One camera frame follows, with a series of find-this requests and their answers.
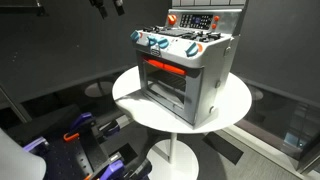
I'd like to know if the grey toy stove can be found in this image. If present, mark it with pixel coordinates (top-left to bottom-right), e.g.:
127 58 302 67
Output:
129 8 244 130

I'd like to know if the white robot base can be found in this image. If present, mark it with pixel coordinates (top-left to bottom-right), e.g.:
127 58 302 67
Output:
0 128 47 180

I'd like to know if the black keypad display panel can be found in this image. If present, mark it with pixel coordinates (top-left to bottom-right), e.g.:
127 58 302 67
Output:
179 13 214 31

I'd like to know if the blue stove knob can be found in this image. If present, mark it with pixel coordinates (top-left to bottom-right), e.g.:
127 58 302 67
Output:
157 37 170 50
185 41 200 58
129 30 141 43
147 35 158 49

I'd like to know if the large orange stove knob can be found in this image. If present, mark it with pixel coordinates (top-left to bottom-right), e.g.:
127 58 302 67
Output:
167 13 178 26

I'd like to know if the black stove burner grate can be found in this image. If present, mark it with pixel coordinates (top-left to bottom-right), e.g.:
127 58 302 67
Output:
142 25 222 43

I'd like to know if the purple clamp with orange trigger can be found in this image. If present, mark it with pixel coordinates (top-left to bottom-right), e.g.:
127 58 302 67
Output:
62 112 98 144

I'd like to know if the purple and black clamp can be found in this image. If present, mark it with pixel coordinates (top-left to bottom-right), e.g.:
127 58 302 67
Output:
98 119 122 138
84 158 153 180
22 136 50 157

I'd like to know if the grey metal pole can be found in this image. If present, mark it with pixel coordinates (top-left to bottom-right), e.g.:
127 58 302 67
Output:
0 84 33 124

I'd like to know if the black floor mat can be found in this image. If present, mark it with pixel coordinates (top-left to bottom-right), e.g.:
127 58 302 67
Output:
201 131 244 166

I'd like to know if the orange oven door handle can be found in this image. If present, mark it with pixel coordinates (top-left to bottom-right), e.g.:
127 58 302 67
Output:
142 56 188 77

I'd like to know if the white round pedestal table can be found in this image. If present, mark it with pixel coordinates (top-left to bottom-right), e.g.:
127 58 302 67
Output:
111 64 253 180

